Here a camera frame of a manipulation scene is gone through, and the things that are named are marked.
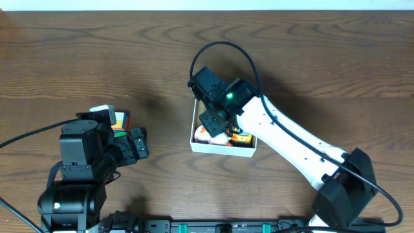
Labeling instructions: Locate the white cardboard box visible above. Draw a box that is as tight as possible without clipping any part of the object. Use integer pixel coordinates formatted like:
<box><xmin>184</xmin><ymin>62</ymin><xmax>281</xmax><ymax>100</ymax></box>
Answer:
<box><xmin>190</xmin><ymin>100</ymin><xmax>257</xmax><ymax>157</ymax></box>

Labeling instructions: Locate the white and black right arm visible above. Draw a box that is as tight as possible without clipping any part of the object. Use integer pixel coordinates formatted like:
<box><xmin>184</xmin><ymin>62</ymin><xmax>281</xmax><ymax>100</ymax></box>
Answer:
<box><xmin>188</xmin><ymin>67</ymin><xmax>377</xmax><ymax>228</ymax></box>

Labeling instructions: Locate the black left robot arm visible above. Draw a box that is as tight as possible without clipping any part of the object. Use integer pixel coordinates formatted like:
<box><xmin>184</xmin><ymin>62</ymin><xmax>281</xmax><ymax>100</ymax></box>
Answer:
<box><xmin>38</xmin><ymin>120</ymin><xmax>149</xmax><ymax>232</ymax></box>

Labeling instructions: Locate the pink duck figurine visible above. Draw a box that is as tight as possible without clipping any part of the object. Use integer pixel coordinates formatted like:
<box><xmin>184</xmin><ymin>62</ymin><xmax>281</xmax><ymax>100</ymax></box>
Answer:
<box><xmin>193</xmin><ymin>125</ymin><xmax>232</xmax><ymax>146</ymax></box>

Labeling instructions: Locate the green round spinner toy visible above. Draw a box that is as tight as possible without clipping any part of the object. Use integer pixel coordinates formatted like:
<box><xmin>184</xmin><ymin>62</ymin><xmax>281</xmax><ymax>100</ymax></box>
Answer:
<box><xmin>114</xmin><ymin>131</ymin><xmax>129</xmax><ymax>137</ymax></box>

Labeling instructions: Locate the multicoloured puzzle cube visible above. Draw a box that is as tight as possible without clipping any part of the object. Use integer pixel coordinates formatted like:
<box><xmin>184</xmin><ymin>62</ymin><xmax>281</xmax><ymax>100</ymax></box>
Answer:
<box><xmin>111</xmin><ymin>112</ymin><xmax>129</xmax><ymax>131</ymax></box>

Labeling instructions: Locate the black mounting rail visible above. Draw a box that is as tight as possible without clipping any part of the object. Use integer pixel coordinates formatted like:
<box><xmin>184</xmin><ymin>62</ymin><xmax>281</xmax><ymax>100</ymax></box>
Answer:
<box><xmin>103</xmin><ymin>210</ymin><xmax>386</xmax><ymax>233</ymax></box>

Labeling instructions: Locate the yellow grey toy truck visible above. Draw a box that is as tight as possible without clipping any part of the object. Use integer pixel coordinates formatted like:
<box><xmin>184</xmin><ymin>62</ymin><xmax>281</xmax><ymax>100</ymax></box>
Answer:
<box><xmin>229</xmin><ymin>128</ymin><xmax>253</xmax><ymax>146</ymax></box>

